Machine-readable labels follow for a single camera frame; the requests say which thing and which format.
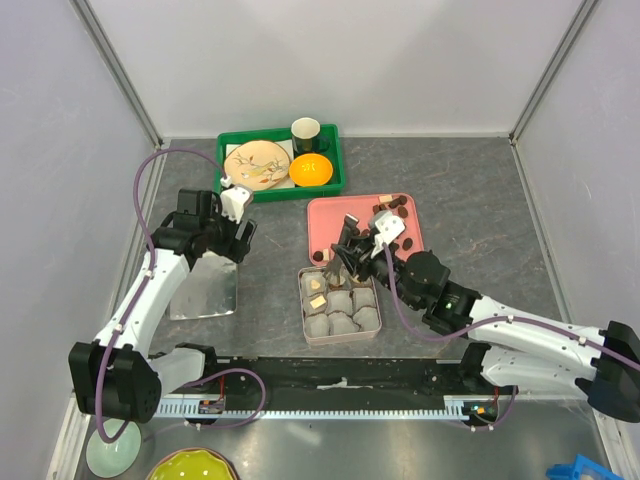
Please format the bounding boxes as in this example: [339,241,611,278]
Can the pink plastic tray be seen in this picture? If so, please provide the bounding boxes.
[307,192,424,266]

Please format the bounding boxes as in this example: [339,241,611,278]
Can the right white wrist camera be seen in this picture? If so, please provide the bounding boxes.
[369,210,406,247]

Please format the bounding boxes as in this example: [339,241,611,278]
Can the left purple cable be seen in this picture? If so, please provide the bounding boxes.
[94,148,232,445]

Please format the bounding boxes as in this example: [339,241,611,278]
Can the silver tin lid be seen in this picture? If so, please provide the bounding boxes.
[167,252,238,321]

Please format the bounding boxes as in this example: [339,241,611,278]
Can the orange bowl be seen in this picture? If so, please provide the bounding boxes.
[289,153,334,187]

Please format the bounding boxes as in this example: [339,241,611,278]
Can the light blue cable duct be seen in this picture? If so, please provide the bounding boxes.
[154,395,497,423]

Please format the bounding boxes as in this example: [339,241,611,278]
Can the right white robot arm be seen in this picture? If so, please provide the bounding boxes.
[331,236,639,423]

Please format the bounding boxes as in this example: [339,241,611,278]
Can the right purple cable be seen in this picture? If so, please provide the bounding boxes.
[382,244,640,431]

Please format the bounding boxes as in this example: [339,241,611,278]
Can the beige floral plate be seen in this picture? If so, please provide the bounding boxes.
[224,140,291,192]

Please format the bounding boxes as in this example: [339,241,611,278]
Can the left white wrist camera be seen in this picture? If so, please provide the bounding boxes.
[220,185,253,223]

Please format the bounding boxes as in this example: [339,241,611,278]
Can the yellow bowl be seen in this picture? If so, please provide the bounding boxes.
[147,448,239,480]

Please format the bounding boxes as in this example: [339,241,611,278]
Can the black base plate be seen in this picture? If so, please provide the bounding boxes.
[205,357,513,410]

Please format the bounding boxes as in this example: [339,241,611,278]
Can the white square chocolate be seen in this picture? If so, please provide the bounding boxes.
[309,295,326,309]

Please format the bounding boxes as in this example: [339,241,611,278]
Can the metal serving tongs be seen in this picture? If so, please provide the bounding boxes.
[324,214,360,287]

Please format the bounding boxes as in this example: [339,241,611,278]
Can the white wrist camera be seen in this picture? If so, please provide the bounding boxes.
[220,185,253,223]
[369,210,406,247]

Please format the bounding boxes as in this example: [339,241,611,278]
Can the purple cable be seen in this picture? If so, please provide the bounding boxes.
[382,244,640,431]
[94,148,232,445]

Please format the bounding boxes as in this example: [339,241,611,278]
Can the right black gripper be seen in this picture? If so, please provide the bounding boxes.
[331,233,421,311]

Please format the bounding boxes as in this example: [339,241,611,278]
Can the green plastic crate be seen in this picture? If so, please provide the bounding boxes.
[216,124,346,203]

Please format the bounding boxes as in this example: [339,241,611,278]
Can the pale green bowl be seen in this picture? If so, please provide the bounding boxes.
[85,423,142,479]

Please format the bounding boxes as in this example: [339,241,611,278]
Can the blue plastic object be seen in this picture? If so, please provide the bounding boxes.
[546,454,623,480]

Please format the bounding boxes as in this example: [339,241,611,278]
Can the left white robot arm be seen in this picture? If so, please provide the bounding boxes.
[68,185,256,423]

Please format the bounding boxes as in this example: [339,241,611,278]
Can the pink chocolate tin box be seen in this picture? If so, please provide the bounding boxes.
[297,267,382,346]

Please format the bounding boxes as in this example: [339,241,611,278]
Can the dark green mug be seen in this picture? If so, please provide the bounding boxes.
[290,117,331,156]

